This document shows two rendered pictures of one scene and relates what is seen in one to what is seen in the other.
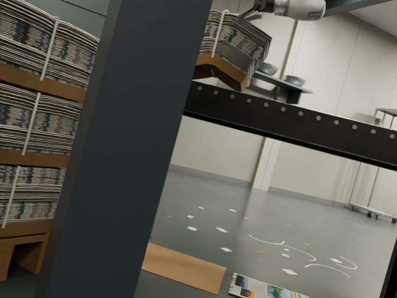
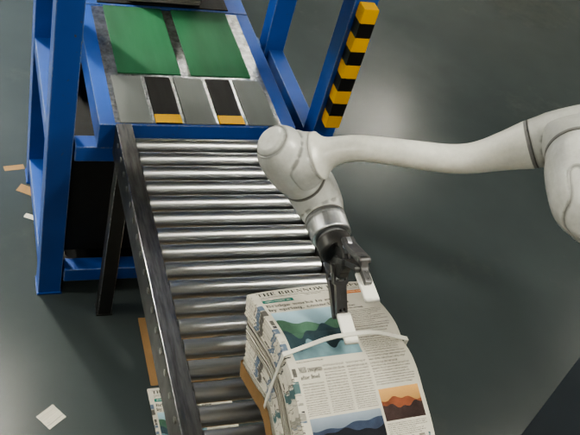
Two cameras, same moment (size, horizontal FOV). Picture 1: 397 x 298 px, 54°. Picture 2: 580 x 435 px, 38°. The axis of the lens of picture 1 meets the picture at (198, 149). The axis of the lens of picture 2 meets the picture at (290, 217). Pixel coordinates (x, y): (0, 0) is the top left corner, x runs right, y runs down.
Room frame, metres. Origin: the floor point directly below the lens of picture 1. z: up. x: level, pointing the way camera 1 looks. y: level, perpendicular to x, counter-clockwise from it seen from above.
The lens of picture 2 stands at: (2.64, 0.86, 2.45)
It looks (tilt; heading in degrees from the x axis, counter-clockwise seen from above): 41 degrees down; 232
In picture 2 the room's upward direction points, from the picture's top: 18 degrees clockwise
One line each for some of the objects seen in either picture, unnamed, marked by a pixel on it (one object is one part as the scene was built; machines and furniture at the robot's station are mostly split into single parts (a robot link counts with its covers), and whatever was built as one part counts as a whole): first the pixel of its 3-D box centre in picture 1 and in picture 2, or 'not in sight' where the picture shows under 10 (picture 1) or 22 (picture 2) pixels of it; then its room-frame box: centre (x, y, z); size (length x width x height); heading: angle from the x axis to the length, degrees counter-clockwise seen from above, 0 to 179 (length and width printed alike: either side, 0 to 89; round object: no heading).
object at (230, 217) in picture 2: not in sight; (228, 218); (1.65, -0.70, 0.77); 0.47 x 0.05 x 0.05; 170
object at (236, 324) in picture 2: not in sight; (261, 323); (1.72, -0.31, 0.77); 0.47 x 0.05 x 0.05; 170
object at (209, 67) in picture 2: not in sight; (179, 73); (1.53, -1.44, 0.75); 0.70 x 0.65 x 0.10; 80
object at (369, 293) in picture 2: not in sight; (367, 286); (1.76, 0.02, 1.30); 0.07 x 0.03 x 0.01; 80
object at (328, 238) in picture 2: (264, 3); (338, 255); (1.74, -0.11, 1.24); 0.09 x 0.07 x 0.08; 80
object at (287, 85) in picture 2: not in sight; (165, 153); (1.53, -1.44, 0.38); 0.94 x 0.69 x 0.63; 170
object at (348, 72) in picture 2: not in sight; (348, 67); (1.16, -1.01, 1.05); 0.05 x 0.05 x 0.45; 80
